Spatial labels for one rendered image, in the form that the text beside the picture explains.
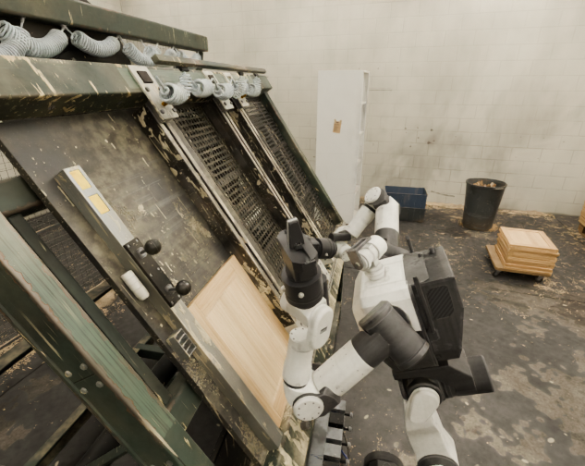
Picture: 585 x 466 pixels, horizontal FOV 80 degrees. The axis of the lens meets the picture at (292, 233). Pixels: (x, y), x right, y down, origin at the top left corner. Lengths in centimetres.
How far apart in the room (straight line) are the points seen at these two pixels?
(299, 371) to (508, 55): 585
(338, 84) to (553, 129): 330
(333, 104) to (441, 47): 204
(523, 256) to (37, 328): 401
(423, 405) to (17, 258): 115
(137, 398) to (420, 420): 89
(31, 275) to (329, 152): 448
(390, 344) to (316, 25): 592
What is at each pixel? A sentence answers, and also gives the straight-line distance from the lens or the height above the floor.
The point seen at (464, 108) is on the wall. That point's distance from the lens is 628.
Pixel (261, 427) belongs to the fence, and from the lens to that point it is 116.
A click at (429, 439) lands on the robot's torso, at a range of 149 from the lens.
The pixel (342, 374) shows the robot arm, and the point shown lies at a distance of 95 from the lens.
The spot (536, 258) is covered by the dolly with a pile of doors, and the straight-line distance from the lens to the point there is 428.
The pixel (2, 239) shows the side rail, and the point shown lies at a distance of 83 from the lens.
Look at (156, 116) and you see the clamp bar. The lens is 132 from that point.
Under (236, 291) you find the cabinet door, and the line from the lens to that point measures 126.
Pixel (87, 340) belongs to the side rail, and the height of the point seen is 142.
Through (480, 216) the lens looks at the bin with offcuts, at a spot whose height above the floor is 21.
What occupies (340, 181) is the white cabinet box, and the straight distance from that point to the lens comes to 506.
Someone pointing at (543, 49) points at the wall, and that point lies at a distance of 644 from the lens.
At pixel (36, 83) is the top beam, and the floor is 189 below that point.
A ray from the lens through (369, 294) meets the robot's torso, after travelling 104.
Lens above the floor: 188
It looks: 23 degrees down
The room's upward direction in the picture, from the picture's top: straight up
